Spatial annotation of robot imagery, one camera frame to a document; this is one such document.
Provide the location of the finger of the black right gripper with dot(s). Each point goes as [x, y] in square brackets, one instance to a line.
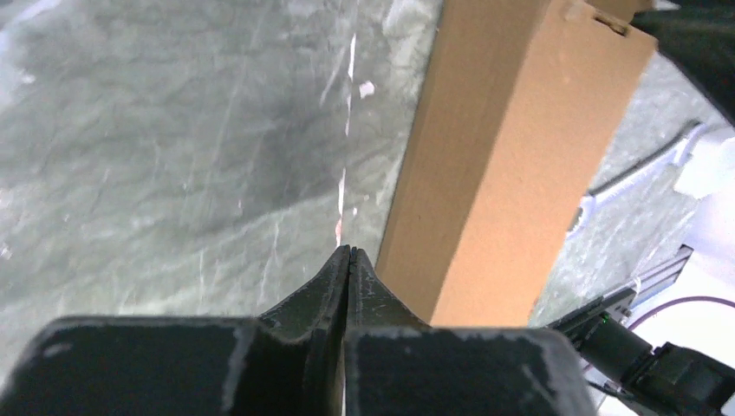
[698, 38]

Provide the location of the brown cardboard paper box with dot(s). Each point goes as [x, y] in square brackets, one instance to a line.
[520, 102]

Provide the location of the aluminium frame rail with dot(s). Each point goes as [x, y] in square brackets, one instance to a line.
[662, 276]

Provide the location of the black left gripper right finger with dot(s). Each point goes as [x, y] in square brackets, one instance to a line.
[397, 365]

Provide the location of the silver combination wrench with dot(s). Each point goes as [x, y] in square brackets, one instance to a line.
[676, 152]

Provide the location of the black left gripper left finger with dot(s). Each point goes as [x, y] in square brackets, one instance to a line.
[283, 362]

